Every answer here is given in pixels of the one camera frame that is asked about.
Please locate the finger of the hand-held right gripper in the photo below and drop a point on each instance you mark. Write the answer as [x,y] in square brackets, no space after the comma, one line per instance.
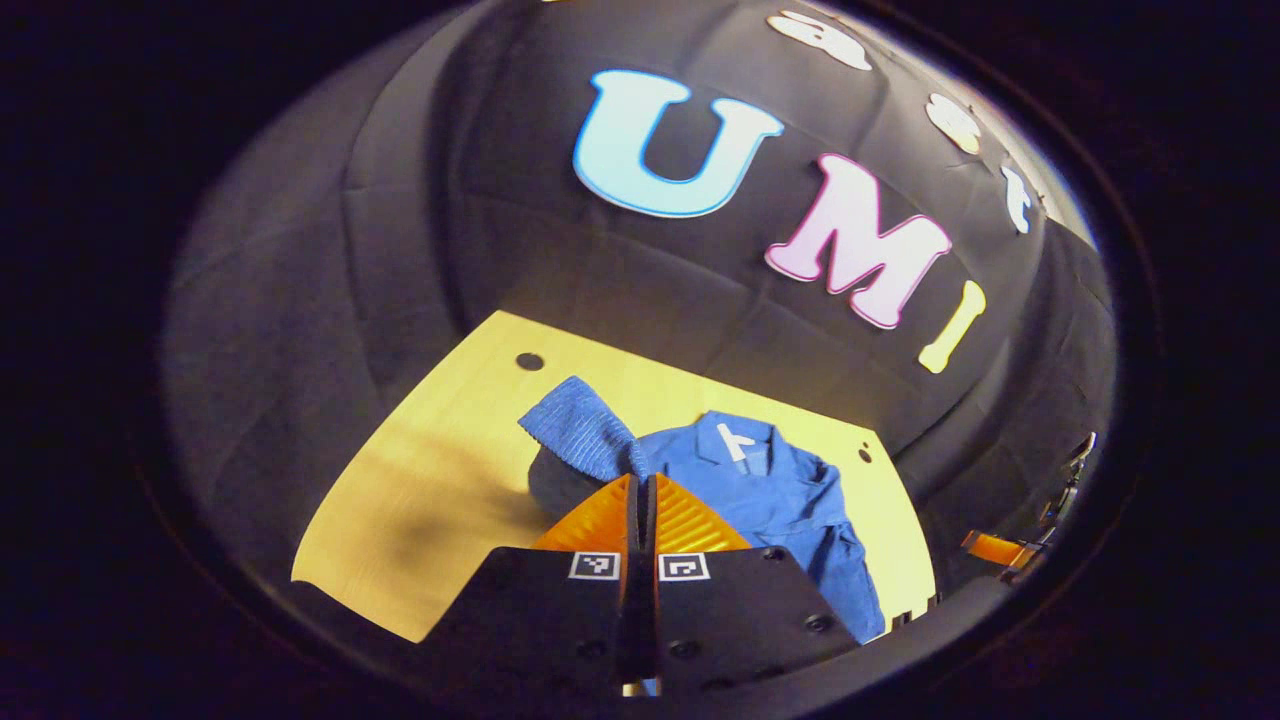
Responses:
[995,550]

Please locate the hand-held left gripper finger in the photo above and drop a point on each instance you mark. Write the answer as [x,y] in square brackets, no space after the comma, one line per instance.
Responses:
[633,600]
[648,600]

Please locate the blue shirt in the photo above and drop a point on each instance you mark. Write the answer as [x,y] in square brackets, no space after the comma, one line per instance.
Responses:
[780,490]

